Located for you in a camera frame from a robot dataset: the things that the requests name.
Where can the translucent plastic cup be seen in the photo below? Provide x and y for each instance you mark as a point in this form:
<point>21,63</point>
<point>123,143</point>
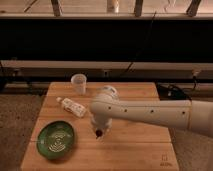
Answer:
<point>79,83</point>

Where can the white plastic bottle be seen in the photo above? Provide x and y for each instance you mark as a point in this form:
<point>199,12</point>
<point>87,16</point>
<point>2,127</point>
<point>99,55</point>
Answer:
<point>71,106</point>

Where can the green ceramic bowl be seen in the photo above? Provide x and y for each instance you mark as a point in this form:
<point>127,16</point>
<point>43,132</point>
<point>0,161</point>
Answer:
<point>55,140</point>

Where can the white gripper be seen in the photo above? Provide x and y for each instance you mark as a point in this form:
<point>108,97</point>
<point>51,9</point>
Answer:
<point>104,126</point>

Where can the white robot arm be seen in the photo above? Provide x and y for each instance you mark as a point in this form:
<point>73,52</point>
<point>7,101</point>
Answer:
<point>194,116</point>

